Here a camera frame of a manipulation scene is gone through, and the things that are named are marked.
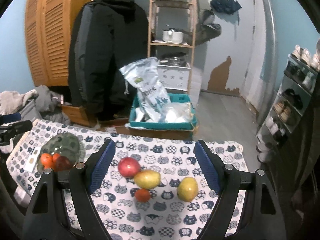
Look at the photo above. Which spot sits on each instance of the dark red apple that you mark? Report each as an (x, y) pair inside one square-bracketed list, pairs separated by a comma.
[(62, 163)]

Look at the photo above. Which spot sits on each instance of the white patterned drawer box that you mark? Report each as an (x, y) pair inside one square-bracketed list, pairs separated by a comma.
[(174, 77)]

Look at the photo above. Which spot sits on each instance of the cat pattern tablecloth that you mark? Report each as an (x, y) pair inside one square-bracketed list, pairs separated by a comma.
[(153, 189)]

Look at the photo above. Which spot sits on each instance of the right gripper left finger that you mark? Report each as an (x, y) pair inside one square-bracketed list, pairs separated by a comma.
[(46, 216)]

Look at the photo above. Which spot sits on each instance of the wooden louvered wardrobe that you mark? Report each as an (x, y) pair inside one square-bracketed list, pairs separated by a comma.
[(48, 28)]

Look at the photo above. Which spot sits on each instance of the shoe rack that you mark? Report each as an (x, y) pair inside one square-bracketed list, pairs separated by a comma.
[(292, 98)]

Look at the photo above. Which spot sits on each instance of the silver vertical pipe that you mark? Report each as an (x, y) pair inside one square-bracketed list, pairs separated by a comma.
[(270, 65)]

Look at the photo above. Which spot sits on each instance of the yellow green apple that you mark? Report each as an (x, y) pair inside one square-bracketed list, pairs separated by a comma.
[(187, 189)]

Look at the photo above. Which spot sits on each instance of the large orange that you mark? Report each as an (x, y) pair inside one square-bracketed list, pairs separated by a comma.
[(46, 160)]

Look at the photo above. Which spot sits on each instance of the yellow mango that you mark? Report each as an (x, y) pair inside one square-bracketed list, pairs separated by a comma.
[(147, 179)]

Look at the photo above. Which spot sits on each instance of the white printed rice bag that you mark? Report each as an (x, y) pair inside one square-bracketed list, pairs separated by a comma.
[(152, 95)]

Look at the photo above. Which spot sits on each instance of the teal cardboard box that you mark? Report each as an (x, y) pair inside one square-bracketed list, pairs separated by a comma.
[(139, 120)]

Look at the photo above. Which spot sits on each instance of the dark folded umbrella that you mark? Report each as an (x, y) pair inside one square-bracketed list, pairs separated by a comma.
[(227, 10)]

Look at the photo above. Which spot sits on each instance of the small mandarin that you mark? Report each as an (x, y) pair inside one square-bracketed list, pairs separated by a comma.
[(55, 156), (142, 195)]

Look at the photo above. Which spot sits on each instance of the green glass bowl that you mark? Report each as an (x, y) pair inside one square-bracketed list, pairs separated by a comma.
[(66, 144)]

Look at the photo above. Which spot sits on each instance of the black hanging coat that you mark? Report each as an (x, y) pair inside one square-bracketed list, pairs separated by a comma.
[(106, 35)]

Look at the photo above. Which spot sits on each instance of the white sticker card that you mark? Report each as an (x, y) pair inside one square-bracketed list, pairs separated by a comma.
[(31, 163)]

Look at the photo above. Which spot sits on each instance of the clear plastic bag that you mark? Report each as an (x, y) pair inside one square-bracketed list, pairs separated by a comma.
[(177, 112)]

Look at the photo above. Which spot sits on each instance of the bamboo shelf rack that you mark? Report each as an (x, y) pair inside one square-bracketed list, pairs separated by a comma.
[(177, 14)]

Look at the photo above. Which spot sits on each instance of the white cooking pot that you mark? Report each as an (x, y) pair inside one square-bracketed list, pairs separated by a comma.
[(172, 35)]

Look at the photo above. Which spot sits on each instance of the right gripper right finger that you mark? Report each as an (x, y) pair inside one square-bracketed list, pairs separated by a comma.
[(261, 216)]

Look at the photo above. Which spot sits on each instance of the grey clothes pile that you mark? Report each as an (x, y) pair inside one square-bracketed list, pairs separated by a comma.
[(38, 103)]

